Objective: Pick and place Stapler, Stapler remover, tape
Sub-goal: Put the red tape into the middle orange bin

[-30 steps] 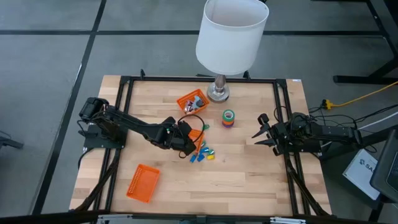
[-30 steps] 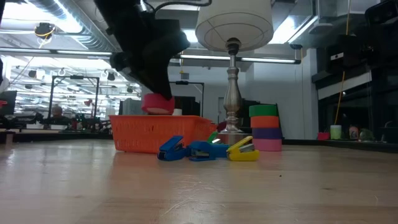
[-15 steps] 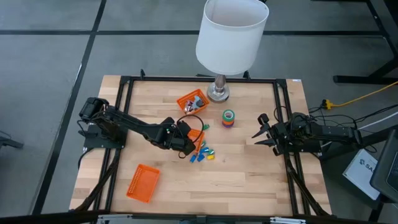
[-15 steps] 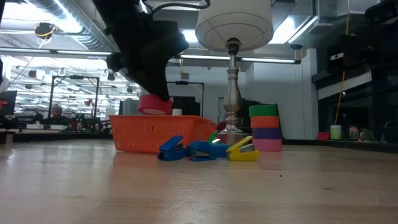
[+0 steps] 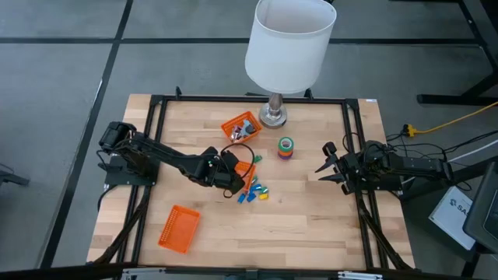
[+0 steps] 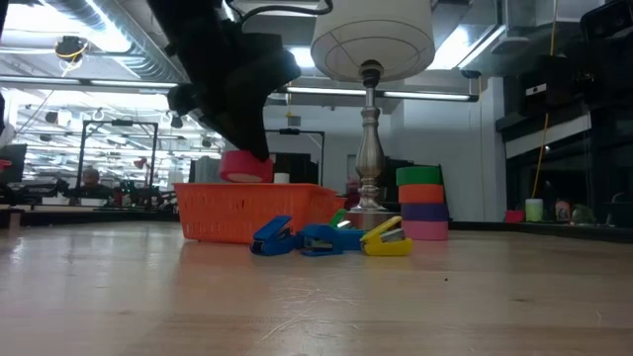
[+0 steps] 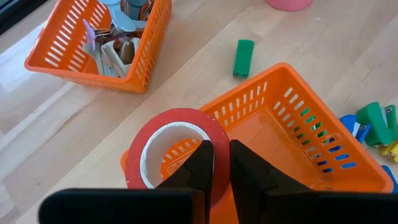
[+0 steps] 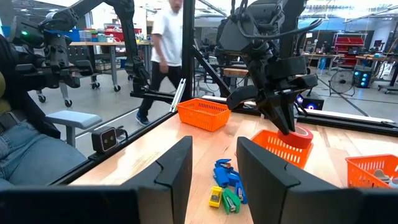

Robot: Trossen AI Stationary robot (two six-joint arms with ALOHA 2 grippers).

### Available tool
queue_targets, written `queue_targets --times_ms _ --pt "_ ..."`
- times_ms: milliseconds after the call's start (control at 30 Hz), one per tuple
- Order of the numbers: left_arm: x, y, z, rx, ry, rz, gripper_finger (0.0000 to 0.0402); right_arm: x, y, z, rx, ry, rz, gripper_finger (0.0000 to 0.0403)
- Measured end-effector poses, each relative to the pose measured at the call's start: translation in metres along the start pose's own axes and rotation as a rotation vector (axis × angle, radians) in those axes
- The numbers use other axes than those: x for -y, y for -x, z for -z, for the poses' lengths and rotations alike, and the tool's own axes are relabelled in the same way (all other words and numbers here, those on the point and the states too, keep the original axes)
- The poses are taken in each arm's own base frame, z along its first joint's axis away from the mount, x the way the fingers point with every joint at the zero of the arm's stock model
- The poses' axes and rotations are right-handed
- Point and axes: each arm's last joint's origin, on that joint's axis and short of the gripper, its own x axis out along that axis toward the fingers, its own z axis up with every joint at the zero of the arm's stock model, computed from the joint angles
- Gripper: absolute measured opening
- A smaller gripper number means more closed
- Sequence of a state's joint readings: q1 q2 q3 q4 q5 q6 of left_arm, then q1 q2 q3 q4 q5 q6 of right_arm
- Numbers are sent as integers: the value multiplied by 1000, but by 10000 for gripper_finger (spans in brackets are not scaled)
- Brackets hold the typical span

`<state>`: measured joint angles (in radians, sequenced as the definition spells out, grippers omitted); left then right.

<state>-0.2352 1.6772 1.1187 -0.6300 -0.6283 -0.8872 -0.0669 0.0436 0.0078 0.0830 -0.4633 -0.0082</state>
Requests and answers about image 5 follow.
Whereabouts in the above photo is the silver metal bracket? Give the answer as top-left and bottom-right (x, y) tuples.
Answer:
(337, 271), (384, 280)
(121, 267), (167, 280)

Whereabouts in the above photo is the black desk leg frame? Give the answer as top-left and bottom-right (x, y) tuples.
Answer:
(416, 0), (498, 107)

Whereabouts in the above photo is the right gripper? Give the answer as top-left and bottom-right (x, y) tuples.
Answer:
(314, 141), (366, 197)

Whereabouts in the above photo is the black flat monitor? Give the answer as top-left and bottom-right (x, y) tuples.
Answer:
(462, 161), (498, 254)

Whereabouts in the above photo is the black aluminium table frame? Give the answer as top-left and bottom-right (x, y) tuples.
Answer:
(87, 86), (416, 273)

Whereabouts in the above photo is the white printed box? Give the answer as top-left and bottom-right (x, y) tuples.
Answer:
(429, 185), (479, 251)

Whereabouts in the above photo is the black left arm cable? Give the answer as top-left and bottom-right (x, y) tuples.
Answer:
(219, 142), (256, 200)

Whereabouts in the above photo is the silver lamp white shade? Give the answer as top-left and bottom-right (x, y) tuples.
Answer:
(244, 0), (338, 130)

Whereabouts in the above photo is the light blue staple remover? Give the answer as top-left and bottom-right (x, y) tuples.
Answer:
(238, 119), (253, 138)

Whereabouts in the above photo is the orange plastic basket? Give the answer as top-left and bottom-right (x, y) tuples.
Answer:
(157, 205), (202, 255)
(220, 110), (264, 144)
(234, 160), (258, 194)

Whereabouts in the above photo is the black chair base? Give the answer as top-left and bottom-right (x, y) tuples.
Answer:
(0, 163), (31, 187)

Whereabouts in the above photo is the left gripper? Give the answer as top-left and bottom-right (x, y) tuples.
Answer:
(192, 145), (247, 196)

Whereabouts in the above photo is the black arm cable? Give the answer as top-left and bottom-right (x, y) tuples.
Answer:
(219, 142), (256, 200)
(341, 131), (377, 156)

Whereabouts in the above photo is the green tape roll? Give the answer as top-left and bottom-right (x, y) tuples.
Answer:
(278, 136), (296, 153)

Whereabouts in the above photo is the yellow extension cable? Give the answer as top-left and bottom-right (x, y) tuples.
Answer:
(402, 101), (498, 138)

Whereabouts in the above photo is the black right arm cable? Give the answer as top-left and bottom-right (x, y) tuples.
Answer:
(341, 131), (377, 156)

